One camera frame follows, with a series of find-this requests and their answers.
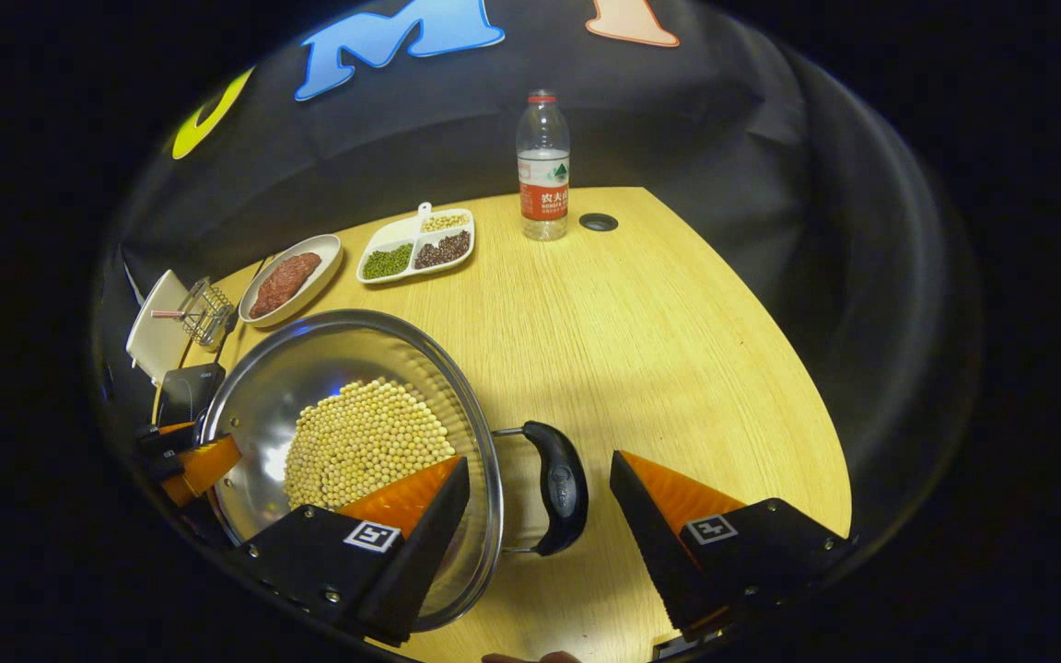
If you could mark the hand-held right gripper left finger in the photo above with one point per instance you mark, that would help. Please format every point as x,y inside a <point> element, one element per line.
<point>429,562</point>

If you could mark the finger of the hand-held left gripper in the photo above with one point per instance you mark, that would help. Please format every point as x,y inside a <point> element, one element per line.
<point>204,465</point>

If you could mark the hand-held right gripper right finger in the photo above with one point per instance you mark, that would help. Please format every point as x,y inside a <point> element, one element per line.
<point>650,552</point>

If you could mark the black induction cooktop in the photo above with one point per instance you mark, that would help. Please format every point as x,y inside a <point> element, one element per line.
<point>185,391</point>

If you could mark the pile of yellow soybeans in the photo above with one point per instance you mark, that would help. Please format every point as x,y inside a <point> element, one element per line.
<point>365,442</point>

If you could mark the white kitchen appliance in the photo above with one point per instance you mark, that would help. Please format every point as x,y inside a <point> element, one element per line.
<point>155,331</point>

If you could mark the red meat piece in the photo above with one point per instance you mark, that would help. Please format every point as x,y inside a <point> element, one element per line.
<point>302,269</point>
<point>268,296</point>

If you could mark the round white plate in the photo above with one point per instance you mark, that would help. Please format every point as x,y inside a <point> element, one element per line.
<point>323,258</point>

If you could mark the pile of green mung beans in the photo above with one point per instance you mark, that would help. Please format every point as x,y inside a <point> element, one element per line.
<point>388,261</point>

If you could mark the white divided dish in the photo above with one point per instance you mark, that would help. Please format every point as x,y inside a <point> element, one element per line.
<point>392,235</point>

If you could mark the pile of dark red beans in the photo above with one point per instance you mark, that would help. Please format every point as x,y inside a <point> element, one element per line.
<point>443,250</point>

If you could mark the pile of pale beans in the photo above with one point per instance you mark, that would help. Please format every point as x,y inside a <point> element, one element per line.
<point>444,222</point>

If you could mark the clear water bottle red label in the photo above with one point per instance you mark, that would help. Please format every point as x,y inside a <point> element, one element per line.
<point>543,184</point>

